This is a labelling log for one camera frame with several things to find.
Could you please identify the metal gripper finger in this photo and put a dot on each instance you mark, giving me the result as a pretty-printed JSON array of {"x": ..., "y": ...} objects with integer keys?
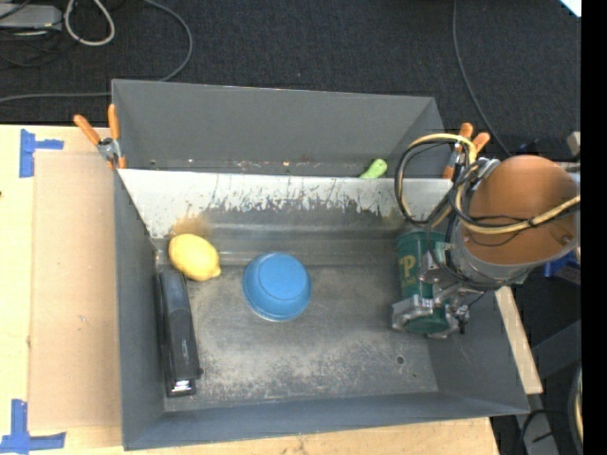
[
  {"x": 457, "y": 318},
  {"x": 411, "y": 313}
]

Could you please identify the black stapler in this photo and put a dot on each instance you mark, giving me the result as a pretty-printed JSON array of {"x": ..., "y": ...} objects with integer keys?
[{"x": 178, "y": 330}]

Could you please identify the brown cardboard board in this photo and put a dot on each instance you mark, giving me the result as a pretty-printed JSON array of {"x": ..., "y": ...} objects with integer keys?
[{"x": 71, "y": 292}]

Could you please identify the dark green can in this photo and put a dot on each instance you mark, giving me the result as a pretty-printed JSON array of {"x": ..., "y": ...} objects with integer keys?
[{"x": 409, "y": 266}]

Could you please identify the yellow lemon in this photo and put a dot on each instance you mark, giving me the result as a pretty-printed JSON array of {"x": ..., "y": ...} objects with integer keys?
[{"x": 193, "y": 257}]

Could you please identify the light green toy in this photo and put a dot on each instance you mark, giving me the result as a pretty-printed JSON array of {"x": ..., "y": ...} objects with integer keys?
[{"x": 374, "y": 169}]

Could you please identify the blue bowl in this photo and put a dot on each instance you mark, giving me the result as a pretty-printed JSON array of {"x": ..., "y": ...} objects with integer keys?
[{"x": 276, "y": 286}]

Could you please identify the grey metal bin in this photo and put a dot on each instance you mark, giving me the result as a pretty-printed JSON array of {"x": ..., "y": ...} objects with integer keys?
[{"x": 308, "y": 349}]

